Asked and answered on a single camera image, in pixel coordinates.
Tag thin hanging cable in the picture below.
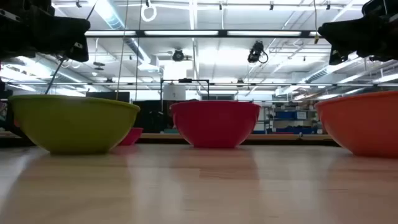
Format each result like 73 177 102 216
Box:
116 0 130 100

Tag nested rainbow bowls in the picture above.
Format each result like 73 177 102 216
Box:
170 100 262 149

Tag shelf with blue bins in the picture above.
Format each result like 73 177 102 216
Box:
262 105 318 135

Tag small magenta plastic bowl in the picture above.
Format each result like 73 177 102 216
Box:
118 127 144 146

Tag white looped cable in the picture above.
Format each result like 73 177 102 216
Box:
140 0 158 23

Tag black aluminium rig frame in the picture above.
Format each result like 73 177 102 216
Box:
84 29 322 39

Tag white cylindrical container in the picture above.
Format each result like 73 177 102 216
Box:
162 84 187 101

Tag black monitor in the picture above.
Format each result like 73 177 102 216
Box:
85 91 131 103

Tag green plastic bowl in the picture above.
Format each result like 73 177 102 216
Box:
8 94 141 155

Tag black tubular stand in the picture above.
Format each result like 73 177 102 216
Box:
159 78 210 102

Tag black overhead camera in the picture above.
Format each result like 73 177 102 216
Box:
247 40 269 65

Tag black round hanging device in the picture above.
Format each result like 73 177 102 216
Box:
171 48 186 63

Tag orange plastic bowl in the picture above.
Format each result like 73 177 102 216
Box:
314 90 398 158

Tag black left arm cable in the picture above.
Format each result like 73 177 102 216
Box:
45 57 68 95

